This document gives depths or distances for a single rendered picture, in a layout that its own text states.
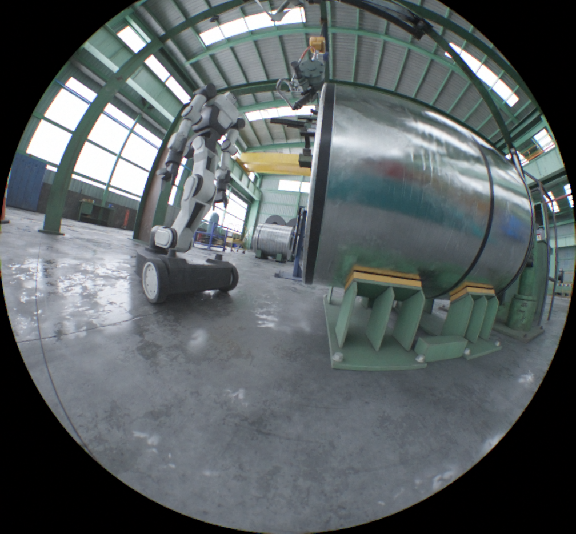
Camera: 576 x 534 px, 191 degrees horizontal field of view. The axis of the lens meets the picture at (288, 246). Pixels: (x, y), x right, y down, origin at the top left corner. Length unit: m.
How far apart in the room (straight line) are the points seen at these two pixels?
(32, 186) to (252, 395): 9.41
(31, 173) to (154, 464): 9.40
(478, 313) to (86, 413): 1.35
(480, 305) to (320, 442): 0.95
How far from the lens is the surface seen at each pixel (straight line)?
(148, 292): 0.88
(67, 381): 0.49
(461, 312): 1.00
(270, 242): 5.92
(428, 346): 0.73
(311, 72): 1.14
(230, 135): 1.50
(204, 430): 0.37
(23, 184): 9.49
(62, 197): 3.07
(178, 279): 0.82
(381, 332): 0.68
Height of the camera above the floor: 0.32
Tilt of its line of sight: 3 degrees up
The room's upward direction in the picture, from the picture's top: 10 degrees clockwise
